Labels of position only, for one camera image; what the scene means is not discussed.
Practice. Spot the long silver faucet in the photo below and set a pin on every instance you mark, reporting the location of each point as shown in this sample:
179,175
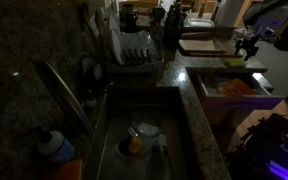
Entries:
67,96

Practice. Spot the white paper towel roll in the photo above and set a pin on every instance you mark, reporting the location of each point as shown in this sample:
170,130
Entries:
229,13

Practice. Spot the small red-capped bottle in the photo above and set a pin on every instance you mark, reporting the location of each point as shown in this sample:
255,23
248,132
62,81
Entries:
202,10

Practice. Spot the dark bottle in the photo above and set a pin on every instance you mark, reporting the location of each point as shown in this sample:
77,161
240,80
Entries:
160,160

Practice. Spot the orange cloth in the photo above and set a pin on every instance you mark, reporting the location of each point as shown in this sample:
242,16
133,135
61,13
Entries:
239,87

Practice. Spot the clear glass bowl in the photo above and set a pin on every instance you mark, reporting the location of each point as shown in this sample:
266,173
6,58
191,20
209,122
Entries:
146,126

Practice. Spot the white rectangular tray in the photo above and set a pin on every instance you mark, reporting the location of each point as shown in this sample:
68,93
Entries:
200,23

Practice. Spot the white open drawer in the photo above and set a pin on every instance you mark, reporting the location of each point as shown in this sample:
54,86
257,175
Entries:
237,103

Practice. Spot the black knife block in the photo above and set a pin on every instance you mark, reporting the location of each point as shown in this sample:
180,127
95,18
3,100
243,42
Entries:
174,25

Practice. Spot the orange sponge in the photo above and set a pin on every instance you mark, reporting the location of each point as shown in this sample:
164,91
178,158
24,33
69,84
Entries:
67,170

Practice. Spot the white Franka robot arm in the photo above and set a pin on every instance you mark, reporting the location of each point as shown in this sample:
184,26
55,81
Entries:
270,16

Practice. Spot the stainless steel sink basin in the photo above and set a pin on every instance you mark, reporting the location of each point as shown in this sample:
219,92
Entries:
144,163

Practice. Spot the small white plate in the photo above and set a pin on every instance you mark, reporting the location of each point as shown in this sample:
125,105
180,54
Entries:
114,23

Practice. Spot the brown wooden spoon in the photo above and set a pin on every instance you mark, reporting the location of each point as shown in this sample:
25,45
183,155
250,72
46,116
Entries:
88,23

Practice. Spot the light wooden spatula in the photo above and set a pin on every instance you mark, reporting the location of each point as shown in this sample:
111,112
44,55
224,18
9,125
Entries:
100,21

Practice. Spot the clear plastic container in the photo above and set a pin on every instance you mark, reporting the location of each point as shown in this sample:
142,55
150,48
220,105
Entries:
136,40

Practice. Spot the yellow green sponge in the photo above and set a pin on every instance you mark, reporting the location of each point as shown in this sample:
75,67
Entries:
235,62

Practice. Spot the black utensil holder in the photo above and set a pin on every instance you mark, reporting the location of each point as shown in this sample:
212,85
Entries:
158,16

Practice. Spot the black electronics with purple light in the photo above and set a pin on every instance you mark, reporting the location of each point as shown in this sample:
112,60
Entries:
270,150

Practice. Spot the dark glass jar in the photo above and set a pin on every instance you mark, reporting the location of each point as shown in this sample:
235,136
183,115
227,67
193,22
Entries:
128,18

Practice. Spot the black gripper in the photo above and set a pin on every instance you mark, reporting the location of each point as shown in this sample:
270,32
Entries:
251,40

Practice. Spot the white soap dispenser bottle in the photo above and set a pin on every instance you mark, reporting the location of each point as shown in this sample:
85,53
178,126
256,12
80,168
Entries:
55,146

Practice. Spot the large white plate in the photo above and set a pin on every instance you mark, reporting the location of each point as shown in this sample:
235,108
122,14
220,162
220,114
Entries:
117,48

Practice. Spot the dark wooden cutting board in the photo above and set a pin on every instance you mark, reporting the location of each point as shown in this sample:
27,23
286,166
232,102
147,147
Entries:
230,51

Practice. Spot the white dish rack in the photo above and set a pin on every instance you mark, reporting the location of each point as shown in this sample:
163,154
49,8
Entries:
140,63

